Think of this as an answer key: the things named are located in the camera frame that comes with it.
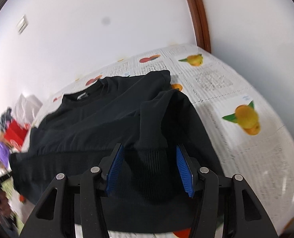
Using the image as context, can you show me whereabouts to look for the white fruit print tablecloth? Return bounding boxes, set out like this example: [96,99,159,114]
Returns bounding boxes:
[30,45,294,237]

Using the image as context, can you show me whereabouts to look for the white wall socket plate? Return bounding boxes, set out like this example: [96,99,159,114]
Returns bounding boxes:
[16,15,28,35]

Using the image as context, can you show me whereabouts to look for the brown wooden door frame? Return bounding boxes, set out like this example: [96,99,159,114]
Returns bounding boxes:
[187,0,211,53]

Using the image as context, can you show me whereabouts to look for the purple object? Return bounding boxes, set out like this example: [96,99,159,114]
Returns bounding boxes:
[0,142,10,169]

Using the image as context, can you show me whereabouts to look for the red printed box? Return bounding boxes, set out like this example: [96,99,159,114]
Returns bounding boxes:
[3,120,31,151]

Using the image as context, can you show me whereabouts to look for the black sweatshirt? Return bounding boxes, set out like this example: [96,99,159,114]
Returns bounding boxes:
[10,70,223,233]

